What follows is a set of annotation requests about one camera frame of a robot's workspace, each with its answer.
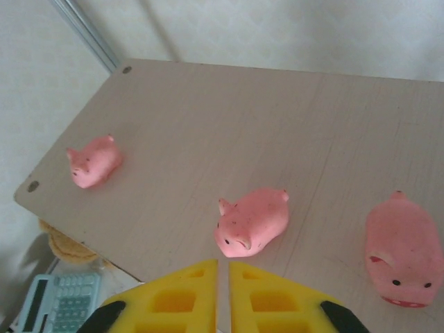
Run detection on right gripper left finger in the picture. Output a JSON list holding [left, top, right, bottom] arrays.
[[76, 258, 220, 333]]

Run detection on light teal calculator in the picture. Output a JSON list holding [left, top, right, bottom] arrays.
[[12, 273, 103, 333]]

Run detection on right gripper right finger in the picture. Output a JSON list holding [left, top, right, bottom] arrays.
[[228, 260, 369, 333]]

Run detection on aluminium frame post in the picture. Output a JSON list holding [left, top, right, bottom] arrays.
[[51, 0, 122, 74]]

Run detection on pink plastic pig toy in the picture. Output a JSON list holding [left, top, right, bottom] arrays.
[[364, 189, 438, 309], [65, 134, 123, 190], [214, 187, 291, 258]]

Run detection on brown teddy bear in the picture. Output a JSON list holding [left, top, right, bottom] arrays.
[[37, 218, 115, 270]]

